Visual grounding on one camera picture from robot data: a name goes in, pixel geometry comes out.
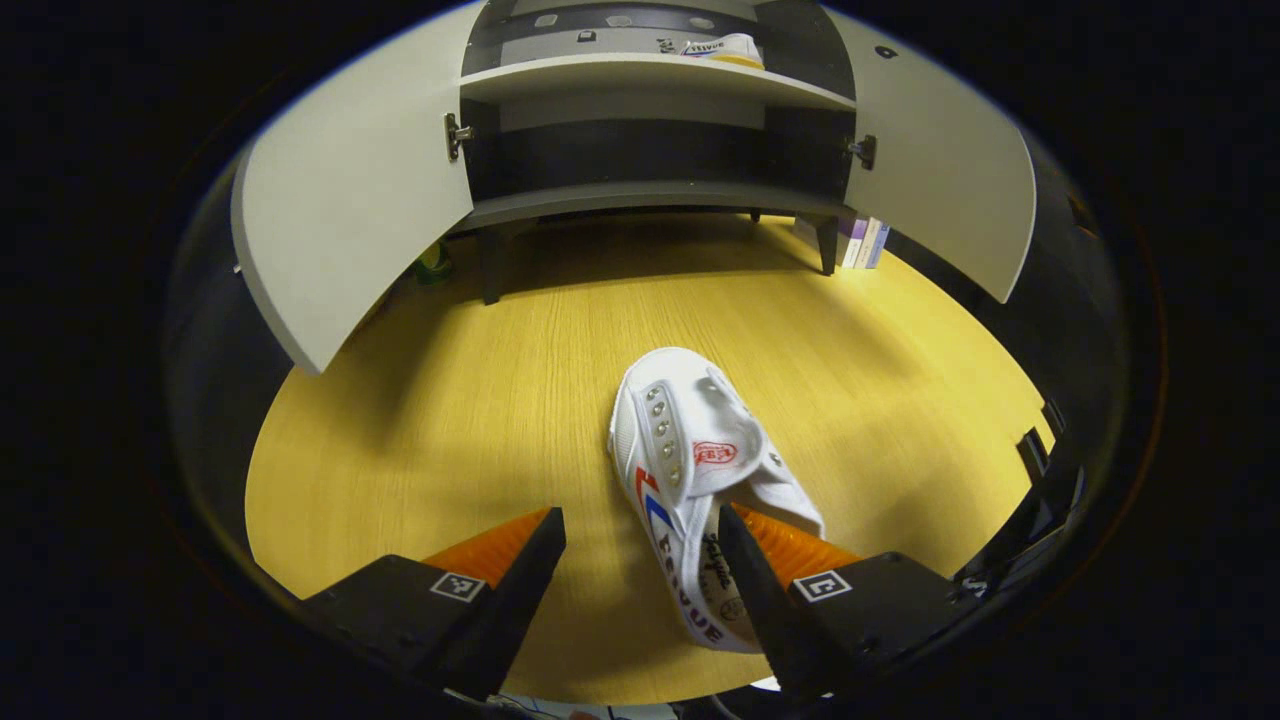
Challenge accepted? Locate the white shoe cabinet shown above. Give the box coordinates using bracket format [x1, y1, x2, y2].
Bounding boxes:
[445, 0, 881, 306]

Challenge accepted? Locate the white canvas shoe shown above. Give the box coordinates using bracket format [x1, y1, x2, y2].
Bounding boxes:
[678, 33, 766, 71]
[608, 346, 827, 655]

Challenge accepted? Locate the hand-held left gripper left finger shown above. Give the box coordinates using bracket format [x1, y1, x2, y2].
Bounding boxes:
[300, 507, 568, 703]

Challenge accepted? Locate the white shoe cabinet door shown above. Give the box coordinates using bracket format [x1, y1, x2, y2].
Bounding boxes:
[230, 5, 491, 376]
[825, 8, 1038, 305]

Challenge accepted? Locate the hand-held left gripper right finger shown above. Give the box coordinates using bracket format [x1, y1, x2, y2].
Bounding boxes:
[717, 503, 966, 701]

